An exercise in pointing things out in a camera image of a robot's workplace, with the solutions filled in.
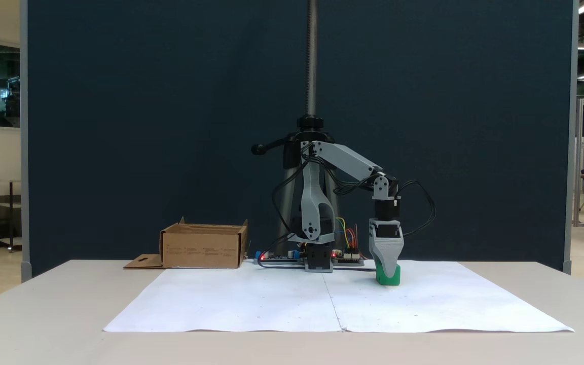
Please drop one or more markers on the green dice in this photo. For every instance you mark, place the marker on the green dice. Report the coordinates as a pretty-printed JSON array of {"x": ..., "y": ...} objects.
[{"x": 391, "y": 281}]

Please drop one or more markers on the black tripod with metal pole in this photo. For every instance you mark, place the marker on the black tripod with metal pole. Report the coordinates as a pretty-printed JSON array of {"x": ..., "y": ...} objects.
[{"x": 312, "y": 76}]

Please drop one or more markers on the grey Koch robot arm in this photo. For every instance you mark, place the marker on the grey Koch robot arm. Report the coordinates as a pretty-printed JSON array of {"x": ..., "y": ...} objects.
[{"x": 353, "y": 162}]

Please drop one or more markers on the white paper sheet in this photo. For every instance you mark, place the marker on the white paper sheet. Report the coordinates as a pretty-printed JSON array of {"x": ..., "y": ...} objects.
[
  {"x": 221, "y": 304},
  {"x": 449, "y": 304}
]

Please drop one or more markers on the brown cardboard box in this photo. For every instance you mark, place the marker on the brown cardboard box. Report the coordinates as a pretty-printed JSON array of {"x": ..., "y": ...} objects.
[{"x": 203, "y": 248}]

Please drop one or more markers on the dark blue partition panel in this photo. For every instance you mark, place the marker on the dark blue partition panel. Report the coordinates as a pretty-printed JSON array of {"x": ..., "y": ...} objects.
[{"x": 119, "y": 126}]

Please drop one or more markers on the black shelf cart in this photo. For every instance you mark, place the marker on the black shelf cart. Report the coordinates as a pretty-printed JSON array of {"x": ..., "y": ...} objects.
[{"x": 8, "y": 218}]

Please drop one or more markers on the white framed window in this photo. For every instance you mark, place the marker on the white framed window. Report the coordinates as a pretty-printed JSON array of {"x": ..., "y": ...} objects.
[{"x": 4, "y": 83}]

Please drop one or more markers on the blue circuit board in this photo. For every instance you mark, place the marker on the blue circuit board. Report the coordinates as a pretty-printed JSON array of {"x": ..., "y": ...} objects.
[{"x": 277, "y": 257}]

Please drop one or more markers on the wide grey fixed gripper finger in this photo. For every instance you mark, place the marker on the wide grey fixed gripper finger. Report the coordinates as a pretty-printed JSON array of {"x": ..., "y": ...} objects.
[{"x": 388, "y": 256}]

